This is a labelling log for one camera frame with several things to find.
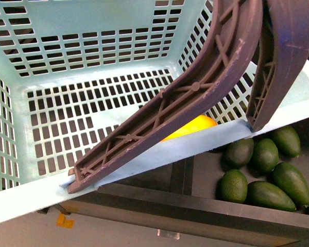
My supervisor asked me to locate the yellow mango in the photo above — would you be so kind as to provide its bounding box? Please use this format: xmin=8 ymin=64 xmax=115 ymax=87
xmin=162 ymin=115 xmax=217 ymax=141

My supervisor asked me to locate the brown basket handle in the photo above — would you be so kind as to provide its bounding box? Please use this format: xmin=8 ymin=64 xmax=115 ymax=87
xmin=67 ymin=1 xmax=263 ymax=193
xmin=246 ymin=1 xmax=309 ymax=132

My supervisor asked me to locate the light blue plastic basket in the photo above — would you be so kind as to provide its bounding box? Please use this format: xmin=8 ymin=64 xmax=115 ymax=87
xmin=0 ymin=0 xmax=309 ymax=227

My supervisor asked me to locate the dark green avocado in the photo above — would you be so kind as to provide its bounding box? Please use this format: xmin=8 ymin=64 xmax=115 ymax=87
xmin=269 ymin=126 xmax=301 ymax=157

